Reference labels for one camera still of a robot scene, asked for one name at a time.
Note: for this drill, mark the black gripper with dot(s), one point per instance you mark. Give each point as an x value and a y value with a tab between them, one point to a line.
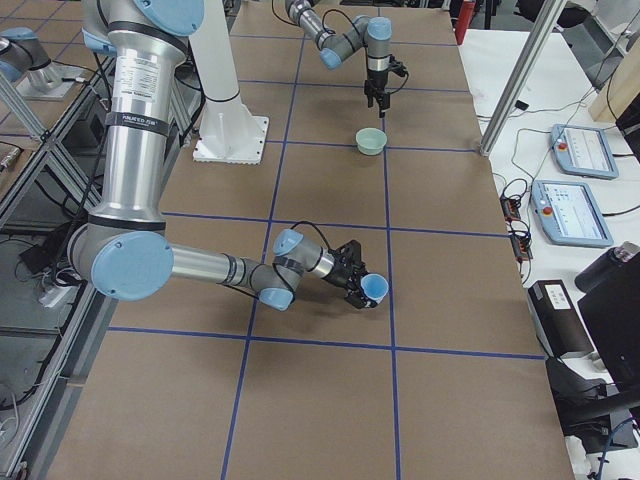
340	278
375	81

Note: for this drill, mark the light blue cup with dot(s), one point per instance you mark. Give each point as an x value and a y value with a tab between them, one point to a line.
375	288

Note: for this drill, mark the light green bowl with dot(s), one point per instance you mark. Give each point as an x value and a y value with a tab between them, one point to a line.
370	141

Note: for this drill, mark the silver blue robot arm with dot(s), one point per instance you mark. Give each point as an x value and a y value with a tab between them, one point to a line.
122	249
372	34

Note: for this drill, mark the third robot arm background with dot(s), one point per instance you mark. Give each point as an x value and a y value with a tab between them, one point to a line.
25	61

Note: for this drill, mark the black water bottle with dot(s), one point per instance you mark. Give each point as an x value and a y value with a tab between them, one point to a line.
605	265

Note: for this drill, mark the red cylinder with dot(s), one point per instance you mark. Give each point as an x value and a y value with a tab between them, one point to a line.
464	18

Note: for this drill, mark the brown paper table mat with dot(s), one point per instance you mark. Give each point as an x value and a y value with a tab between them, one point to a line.
444	380

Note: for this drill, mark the small black square pad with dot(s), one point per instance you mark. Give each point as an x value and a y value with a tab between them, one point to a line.
521	105

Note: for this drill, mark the orange black adapter board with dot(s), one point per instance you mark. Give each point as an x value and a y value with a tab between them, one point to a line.
518	230

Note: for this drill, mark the black white power brick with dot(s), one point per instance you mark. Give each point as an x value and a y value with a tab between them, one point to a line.
557	322

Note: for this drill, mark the far blue teach pendant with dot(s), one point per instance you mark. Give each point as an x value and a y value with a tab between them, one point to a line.
583	151

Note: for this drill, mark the blue teach pendant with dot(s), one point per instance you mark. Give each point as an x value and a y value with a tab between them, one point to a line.
569	215
583	151

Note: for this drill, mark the near blue teach pendant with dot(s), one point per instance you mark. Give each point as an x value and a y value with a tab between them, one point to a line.
569	215

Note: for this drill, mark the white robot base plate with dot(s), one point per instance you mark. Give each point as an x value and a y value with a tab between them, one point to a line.
235	141

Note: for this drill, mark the aluminium frame post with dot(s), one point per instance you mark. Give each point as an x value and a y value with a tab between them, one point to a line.
533	46

